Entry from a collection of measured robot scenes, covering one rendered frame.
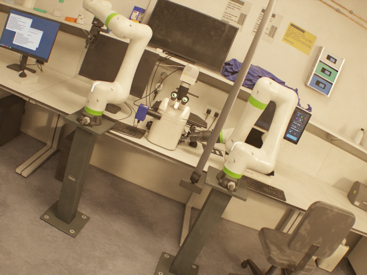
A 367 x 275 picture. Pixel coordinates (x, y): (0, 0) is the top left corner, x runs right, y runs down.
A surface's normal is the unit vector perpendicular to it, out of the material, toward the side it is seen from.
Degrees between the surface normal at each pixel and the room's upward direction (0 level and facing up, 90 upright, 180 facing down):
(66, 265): 0
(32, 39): 86
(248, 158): 88
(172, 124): 91
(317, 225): 90
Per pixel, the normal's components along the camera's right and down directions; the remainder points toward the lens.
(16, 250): 0.38, -0.87
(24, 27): 0.04, 0.29
